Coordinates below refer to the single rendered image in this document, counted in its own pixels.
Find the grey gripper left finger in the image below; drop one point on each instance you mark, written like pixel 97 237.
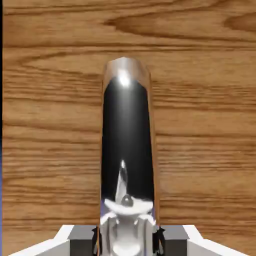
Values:
pixel 80 240

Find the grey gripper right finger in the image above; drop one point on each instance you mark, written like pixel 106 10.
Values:
pixel 176 240

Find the light wood cabinet door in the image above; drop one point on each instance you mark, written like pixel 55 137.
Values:
pixel 200 120

